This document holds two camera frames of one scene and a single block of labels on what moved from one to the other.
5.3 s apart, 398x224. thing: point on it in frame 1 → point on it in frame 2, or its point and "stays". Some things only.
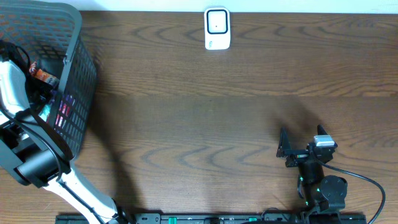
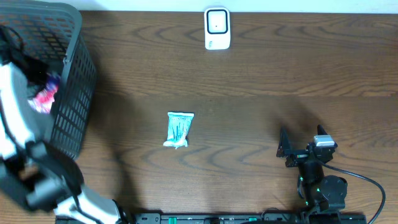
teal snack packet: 45,113 → 178,125
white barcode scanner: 217,28 stays
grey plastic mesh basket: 50,36 stays
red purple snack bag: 66,104 → 43,100
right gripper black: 301,154 stays
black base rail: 212,218 stays
